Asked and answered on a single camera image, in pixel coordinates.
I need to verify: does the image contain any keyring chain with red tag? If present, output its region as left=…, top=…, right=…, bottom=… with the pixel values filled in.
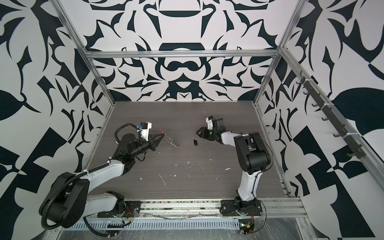
left=159, top=129, right=180, bottom=148

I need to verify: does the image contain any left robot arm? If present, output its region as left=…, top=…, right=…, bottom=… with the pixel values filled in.
left=39, top=133, right=165, bottom=230

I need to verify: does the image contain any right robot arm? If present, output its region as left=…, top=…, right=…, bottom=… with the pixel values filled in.
left=196, top=116, right=272, bottom=213

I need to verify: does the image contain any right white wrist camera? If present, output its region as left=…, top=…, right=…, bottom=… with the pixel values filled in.
left=206, top=116, right=217, bottom=130

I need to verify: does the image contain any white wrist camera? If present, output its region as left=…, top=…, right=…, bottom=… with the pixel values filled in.
left=138, top=122, right=152, bottom=141
left=206, top=116, right=217, bottom=130

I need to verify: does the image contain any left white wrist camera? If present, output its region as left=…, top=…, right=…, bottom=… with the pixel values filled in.
left=138, top=122, right=152, bottom=141

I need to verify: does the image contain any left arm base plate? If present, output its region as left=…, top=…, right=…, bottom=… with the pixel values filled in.
left=97, top=201, right=142, bottom=218

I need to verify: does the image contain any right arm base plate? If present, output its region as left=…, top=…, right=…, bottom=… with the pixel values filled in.
left=219, top=198, right=263, bottom=217

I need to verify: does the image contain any white slotted cable duct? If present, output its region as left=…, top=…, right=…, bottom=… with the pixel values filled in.
left=59, top=218, right=241, bottom=231

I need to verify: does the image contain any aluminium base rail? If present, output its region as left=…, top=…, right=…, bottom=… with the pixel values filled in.
left=53, top=197, right=308, bottom=219

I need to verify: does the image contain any aluminium frame crossbar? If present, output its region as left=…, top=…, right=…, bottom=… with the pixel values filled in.
left=85, top=50, right=278, bottom=59

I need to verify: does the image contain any black wall hook rack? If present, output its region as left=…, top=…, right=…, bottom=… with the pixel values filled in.
left=297, top=71, right=366, bottom=159

